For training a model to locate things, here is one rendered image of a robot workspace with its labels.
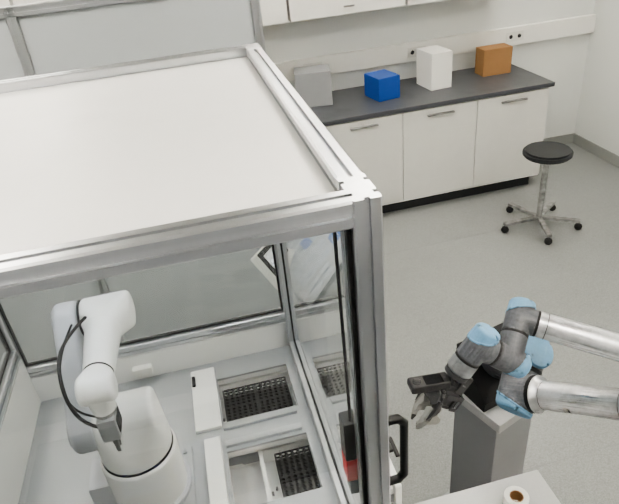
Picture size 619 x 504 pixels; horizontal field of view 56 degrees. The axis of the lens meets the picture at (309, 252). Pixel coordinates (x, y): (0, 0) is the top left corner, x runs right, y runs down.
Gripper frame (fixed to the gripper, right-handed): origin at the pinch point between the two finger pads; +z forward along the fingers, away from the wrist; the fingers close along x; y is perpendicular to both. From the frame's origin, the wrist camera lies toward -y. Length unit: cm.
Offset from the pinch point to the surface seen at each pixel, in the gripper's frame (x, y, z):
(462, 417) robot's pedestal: 28, 48, 15
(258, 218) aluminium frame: -47, -88, -60
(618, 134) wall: 306, 301, -117
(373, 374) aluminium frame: -46, -60, -42
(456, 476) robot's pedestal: 29, 67, 45
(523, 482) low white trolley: -12.9, 38.0, 3.0
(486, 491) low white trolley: -12.5, 28.2, 9.7
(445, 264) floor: 208, 145, 22
